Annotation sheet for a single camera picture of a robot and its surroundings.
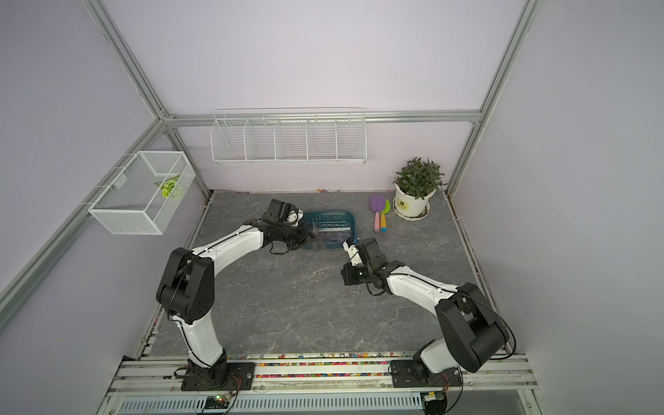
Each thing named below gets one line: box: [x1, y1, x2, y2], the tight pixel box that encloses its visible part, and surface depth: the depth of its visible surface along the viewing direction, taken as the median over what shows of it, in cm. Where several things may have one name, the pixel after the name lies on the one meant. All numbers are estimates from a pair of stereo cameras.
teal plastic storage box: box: [303, 210, 357, 251], surface depth 107 cm
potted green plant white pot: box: [392, 157, 447, 222], surface depth 102 cm
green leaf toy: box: [153, 173, 183, 199], surface depth 83 cm
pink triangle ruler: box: [309, 228, 326, 252], surface depth 92 cm
